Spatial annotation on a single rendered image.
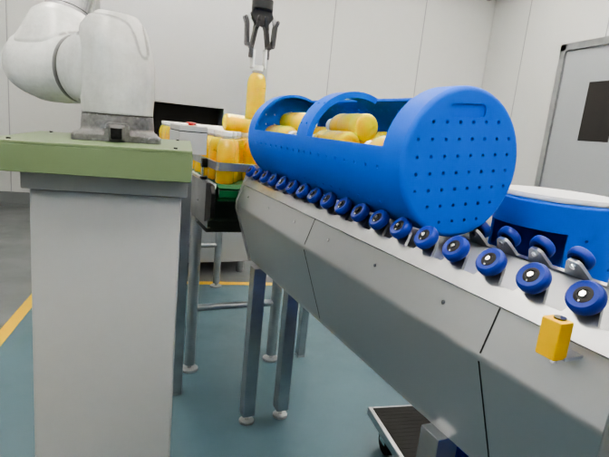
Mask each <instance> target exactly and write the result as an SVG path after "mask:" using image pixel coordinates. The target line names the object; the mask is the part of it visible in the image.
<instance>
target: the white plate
mask: <svg viewBox="0 0 609 457"><path fill-rule="evenodd" d="M507 194H511V195H515V196H519V197H524V198H529V199H538V200H544V201H550V202H556V203H563V204H570V205H577V206H586V207H594V208H605V209H609V197H605V196H599V195H595V194H589V193H583V192H576V191H570V190H557V189H550V188H541V187H532V186H522V185H510V187H509V189H508V192H507Z"/></svg>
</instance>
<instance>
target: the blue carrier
mask: <svg viewBox="0 0 609 457"><path fill-rule="evenodd" d="M345 99H351V100H345ZM286 112H305V115H304V117H303V119H302V120H301V122H300V124H299V127H298V130H297V133H296V135H294V134H287V133H281V132H273V131H266V128H267V127H268V126H270V125H273V124H274V125H280V118H281V116H282V115H283V114H284V113H286ZM339 113H369V114H371V115H373V116H374V117H375V119H376V121H377V122H378V131H387V134H386V137H385V139H384V143H383V145H382V146H378V145H371V144H363V143H357V142H349V141H337V140H329V139H323V138H315V137H313V133H314V128H315V126H316V124H317V126H324V127H326V126H325V125H326V122H327V121H328V120H329V119H332V118H333V117H334V116H335V115H337V114H339ZM248 146H249V149H250V152H251V155H252V157H253V159H254V161H255V162H256V164H257V165H258V166H259V167H260V168H261V169H263V170H264V171H266V170H269V171H270V172H271V173H272V175H273V174H275V173H277V174H278V175H279V176H280V179H281V178H282V177H284V176H286V177H287V178H288V179H289V182H290V181H291V180H297V181H298V182H299V184H300V185H299V186H301V185H302V184H305V183H307V184H308V185H309V186H310V187H311V190H313V189H315V188H320V189H321V190H322V191H323V194H324V195H325V194H326V193H328V192H333V193H334V194H335V195H336V197H337V199H338V200H340V199H342V198H345V197H347V198H349V199H350V200H351V201H352V203H353V205H354V206H356V205H358V204H360V203H365V204H367V205H368V206H369V208H370V211H371V212H375V211H377V210H380V209H384V210H386V211H387V212H388V213H389V215H390V219H394V220H396V219H398V218H401V217H406V218H408V219H409V220H410V221H411V223H412V226H413V227H414V228H417V229H421V228H423V227H425V226H433V227H434V228H435V229H436V230H437V231H438V232H439V235H440V236H443V237H454V236H459V235H462V234H465V233H468V232H470V231H472V230H474V229H476V228H478V227H479V226H481V225H482V224H483V223H484V222H486V221H487V220H488V219H489V218H490V217H491V216H492V215H493V214H494V212H495V211H496V210H497V209H498V207H499V206H500V204H501V203H502V201H503V199H504V198H505V197H506V195H507V193H508V189H509V187H510V184H511V181H512V179H513V176H514V172H515V167H516V161H517V140H516V134H515V130H514V126H513V123H512V121H511V119H510V116H509V114H508V112H507V110H506V108H505V107H504V105H503V104H502V103H501V102H500V101H499V100H498V99H497V98H496V97H495V96H494V95H493V94H491V93H490V92H488V91H486V90H483V89H481V88H478V87H475V86H469V85H460V86H443V87H436V88H431V89H429V90H427V91H424V92H421V93H419V94H418V95H416V96H415V97H413V98H397V99H377V98H376V97H374V96H372V95H370V94H368V93H365V92H336V93H332V94H329V95H326V96H325V97H323V98H322V99H320V100H318V101H312V100H310V99H308V98H306V97H304V96H300V95H282V96H277V97H275V98H272V99H270V100H269V101H267V102H265V103H264V104H263V105H261V106H260V107H259V109H258V110H257V111H256V113H255V114H254V116H253V118H252V120H251V122H250V125H249V130H248Z"/></svg>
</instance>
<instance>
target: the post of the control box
mask: <svg viewBox="0 0 609 457"><path fill-rule="evenodd" d="M191 187H192V172H191V183H188V196H187V197H186V198H181V212H180V233H179V272H178V293H177V314H176V334H175V354H174V375H173V395H180V394H181V391H182V372H183V354H184V335H185V316H186V298H187V279H188V261H189V224H190V206H191ZM173 395H172V396H173Z"/></svg>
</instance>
